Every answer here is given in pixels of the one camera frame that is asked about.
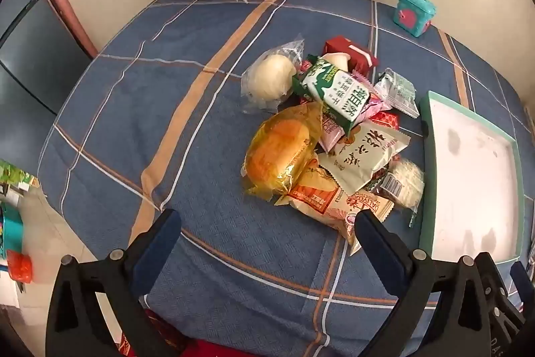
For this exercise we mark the teal plastic item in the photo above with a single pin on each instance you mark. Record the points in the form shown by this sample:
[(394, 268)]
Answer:
[(10, 231)]

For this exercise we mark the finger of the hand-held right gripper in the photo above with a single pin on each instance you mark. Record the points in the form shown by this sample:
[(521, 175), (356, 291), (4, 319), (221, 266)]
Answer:
[(491, 281)]

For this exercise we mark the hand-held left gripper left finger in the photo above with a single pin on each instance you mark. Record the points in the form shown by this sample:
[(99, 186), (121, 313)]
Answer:
[(165, 231)]

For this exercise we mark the white tray with teal rim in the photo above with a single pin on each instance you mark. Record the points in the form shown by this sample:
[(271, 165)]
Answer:
[(472, 173)]

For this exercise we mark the white roll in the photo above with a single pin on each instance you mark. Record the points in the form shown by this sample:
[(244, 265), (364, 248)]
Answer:
[(405, 179)]

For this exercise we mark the beige snack packet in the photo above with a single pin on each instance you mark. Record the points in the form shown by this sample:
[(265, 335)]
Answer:
[(359, 160)]

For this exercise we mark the red cloth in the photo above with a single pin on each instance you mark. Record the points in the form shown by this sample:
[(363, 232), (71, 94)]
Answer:
[(175, 334)]

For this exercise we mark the orange beige bread packet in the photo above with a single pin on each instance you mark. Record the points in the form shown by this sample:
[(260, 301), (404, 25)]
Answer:
[(322, 198)]

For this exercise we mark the blue plaid tablecloth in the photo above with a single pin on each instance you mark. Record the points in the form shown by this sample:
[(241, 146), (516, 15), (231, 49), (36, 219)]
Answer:
[(188, 60)]

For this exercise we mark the orange plastic item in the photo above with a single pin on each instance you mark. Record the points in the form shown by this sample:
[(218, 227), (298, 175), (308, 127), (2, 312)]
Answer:
[(20, 267)]

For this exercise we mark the grey glass cabinet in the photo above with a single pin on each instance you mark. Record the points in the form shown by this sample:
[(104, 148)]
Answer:
[(33, 60)]

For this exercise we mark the green white milk pouch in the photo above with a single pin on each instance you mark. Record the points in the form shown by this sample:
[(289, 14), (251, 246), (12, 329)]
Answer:
[(330, 87)]

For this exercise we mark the green printed bag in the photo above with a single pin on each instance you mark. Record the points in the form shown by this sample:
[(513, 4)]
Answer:
[(16, 175)]

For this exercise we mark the teal toy house box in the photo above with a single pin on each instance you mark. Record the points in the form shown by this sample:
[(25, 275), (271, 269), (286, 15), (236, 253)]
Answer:
[(411, 14)]

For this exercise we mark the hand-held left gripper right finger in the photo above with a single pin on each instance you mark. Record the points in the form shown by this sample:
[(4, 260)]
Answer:
[(370, 231)]

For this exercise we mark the pink snack packet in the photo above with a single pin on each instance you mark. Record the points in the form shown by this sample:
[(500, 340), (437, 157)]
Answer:
[(330, 133)]

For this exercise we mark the red brick-shaped packet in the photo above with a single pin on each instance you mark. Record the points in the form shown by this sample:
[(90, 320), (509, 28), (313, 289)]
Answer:
[(338, 46)]

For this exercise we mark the yellow bread packet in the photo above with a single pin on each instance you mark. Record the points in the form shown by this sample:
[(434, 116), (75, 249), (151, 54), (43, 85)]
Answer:
[(276, 152)]

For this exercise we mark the white bun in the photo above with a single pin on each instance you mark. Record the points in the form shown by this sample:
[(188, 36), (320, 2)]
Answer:
[(267, 76)]

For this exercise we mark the pale green small packet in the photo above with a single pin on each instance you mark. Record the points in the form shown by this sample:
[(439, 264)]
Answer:
[(397, 91)]

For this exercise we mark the pink furniture panel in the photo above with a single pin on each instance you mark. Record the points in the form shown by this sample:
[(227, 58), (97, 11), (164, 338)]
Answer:
[(69, 18)]

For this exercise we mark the small red packet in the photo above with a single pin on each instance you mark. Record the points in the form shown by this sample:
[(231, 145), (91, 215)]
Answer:
[(386, 119)]

